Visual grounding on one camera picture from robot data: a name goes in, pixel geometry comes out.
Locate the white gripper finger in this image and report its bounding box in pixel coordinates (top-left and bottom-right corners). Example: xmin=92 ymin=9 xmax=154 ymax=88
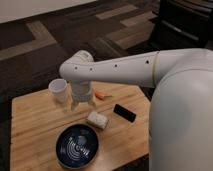
xmin=71 ymin=101 xmax=79 ymax=111
xmin=88 ymin=100 xmax=96 ymax=107

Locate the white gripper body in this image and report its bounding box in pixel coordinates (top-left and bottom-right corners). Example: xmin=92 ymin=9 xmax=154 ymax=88
xmin=71 ymin=82 xmax=92 ymax=102

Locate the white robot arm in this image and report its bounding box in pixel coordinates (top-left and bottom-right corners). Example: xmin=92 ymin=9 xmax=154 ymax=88
xmin=59 ymin=48 xmax=213 ymax=171

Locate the white sponge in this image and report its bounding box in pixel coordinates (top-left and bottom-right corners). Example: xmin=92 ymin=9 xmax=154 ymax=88
xmin=86 ymin=111 xmax=108 ymax=129

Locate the dark blue ceramic bowl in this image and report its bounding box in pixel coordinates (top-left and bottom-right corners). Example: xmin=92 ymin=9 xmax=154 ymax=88
xmin=55 ymin=124 xmax=99 ymax=170

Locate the white paper cup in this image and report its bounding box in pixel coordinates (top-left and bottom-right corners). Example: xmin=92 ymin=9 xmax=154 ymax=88
xmin=48 ymin=79 xmax=68 ymax=103

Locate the black rectangular phone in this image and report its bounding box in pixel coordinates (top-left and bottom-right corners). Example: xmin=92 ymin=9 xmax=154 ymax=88
xmin=113 ymin=104 xmax=136 ymax=122

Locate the black cabinet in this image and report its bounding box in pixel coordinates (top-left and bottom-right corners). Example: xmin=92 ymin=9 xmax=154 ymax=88
xmin=149 ymin=0 xmax=213 ymax=50

